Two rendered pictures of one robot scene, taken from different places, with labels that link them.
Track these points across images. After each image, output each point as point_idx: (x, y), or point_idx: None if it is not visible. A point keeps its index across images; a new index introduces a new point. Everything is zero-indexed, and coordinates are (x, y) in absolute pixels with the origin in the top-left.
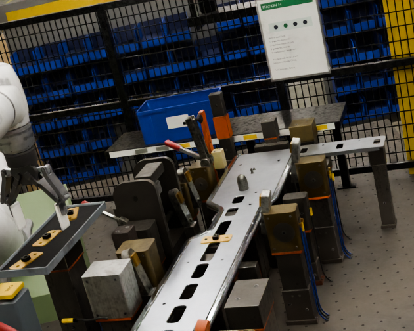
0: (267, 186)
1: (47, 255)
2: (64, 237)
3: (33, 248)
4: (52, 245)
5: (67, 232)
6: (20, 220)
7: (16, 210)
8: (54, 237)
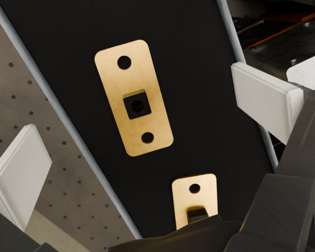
0: None
1: (237, 176)
2: (199, 75)
3: (149, 162)
4: (200, 128)
5: (175, 40)
6: (38, 166)
7: (24, 194)
8: (159, 89)
